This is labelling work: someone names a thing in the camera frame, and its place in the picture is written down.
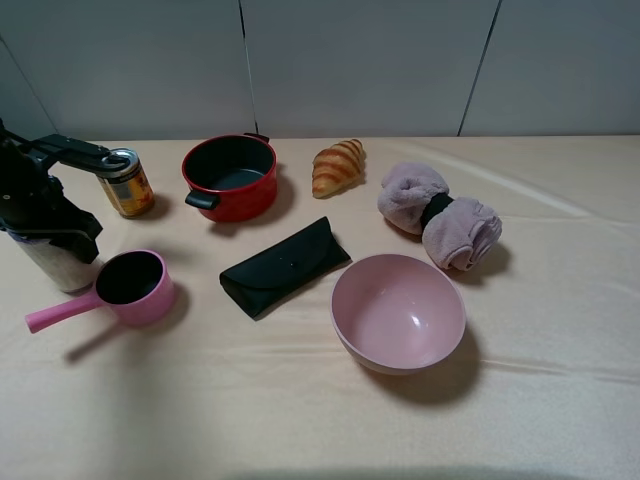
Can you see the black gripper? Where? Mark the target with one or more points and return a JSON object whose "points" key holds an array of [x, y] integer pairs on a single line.
{"points": [[30, 201]]}

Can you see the white roll with purple top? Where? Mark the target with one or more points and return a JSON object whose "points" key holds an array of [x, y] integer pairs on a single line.
{"points": [[67, 272]]}

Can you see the yellow tin can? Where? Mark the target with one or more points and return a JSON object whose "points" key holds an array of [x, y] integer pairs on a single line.
{"points": [[127, 188]]}

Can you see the black glasses case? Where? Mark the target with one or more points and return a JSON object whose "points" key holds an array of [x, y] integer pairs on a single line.
{"points": [[263, 280]]}

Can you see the croissant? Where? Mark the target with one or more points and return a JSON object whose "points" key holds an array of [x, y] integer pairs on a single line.
{"points": [[337, 168]]}

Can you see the pink plastic bowl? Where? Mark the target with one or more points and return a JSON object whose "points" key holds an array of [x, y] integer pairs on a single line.
{"points": [[397, 315]]}

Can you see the rolled pink towel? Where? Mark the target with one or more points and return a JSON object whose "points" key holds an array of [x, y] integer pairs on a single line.
{"points": [[456, 233]]}

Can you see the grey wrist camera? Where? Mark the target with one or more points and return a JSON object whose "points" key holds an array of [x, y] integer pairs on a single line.
{"points": [[81, 155]]}

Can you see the pink saucepan with handle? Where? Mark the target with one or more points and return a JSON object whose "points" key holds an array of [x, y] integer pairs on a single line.
{"points": [[134, 285]]}

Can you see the red pot with black handles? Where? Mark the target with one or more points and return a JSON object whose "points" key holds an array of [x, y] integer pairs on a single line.
{"points": [[231, 178]]}

